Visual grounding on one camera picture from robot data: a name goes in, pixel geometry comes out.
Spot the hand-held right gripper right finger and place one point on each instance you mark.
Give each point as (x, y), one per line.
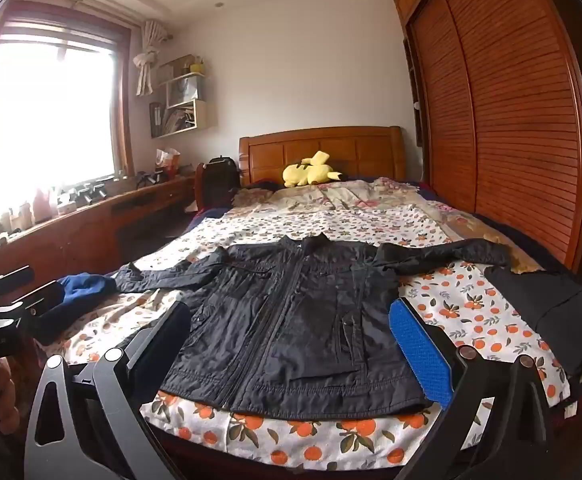
(416, 345)

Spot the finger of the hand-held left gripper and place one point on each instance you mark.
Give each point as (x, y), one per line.
(6, 282)
(41, 297)

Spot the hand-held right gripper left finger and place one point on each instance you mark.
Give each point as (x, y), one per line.
(166, 340)

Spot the black jacket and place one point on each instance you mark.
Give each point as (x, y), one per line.
(281, 320)

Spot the dark clothes pile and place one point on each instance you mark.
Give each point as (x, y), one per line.
(561, 310)

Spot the blue cloth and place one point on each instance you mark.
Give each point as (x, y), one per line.
(83, 287)

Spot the bed with orange-print sheet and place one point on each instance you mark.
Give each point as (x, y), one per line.
(471, 310)

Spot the wooden desk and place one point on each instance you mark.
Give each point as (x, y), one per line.
(71, 235)

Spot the row of small bottles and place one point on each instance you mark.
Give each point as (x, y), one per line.
(31, 210)

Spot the tan patterned blanket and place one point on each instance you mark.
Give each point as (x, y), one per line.
(511, 245)

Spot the floral quilt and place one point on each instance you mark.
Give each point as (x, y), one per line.
(351, 195)

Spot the black backpack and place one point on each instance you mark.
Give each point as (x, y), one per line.
(221, 180)

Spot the wooden framed window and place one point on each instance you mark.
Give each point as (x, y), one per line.
(46, 110)

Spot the orange white paper bag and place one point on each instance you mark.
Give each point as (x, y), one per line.
(167, 160)

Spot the wooden bed headboard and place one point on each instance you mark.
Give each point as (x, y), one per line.
(371, 150)

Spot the yellow plush toy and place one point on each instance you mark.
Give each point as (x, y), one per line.
(311, 172)

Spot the wooden slatted wardrobe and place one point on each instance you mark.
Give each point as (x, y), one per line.
(511, 110)

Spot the tied beige curtain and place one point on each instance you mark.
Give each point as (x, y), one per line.
(146, 60)

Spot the white wall shelf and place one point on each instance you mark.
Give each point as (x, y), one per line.
(206, 115)

